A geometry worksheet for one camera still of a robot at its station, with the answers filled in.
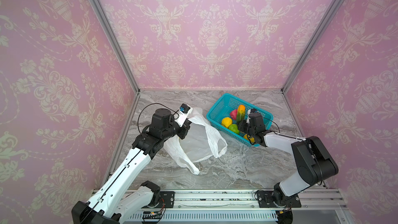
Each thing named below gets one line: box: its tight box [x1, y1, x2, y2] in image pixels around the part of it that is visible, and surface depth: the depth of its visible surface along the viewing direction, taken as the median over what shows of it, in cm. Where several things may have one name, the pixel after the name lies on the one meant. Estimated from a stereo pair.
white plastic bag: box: [163, 107, 227, 176], surface depth 73 cm
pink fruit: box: [230, 108, 238, 121], surface depth 101 cm
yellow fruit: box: [221, 117, 233, 129], surface depth 99 cm
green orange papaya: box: [236, 104, 247, 122], surface depth 96 cm
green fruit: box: [228, 123, 240, 135], surface depth 93 cm
